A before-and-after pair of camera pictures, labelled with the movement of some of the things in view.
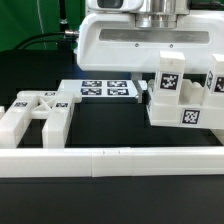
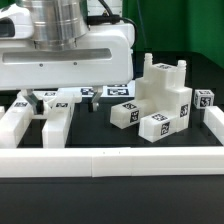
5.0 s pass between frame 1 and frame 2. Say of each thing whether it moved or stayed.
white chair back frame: stayed
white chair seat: moved
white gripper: moved
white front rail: stayed
